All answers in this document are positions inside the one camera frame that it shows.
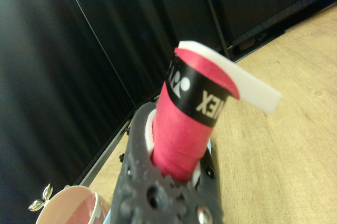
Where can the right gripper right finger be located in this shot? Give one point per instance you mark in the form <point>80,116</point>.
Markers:
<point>208,197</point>

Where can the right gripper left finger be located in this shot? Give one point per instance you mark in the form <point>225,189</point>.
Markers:
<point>137,181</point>

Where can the white bin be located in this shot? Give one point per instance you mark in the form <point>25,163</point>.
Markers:
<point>68,208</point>

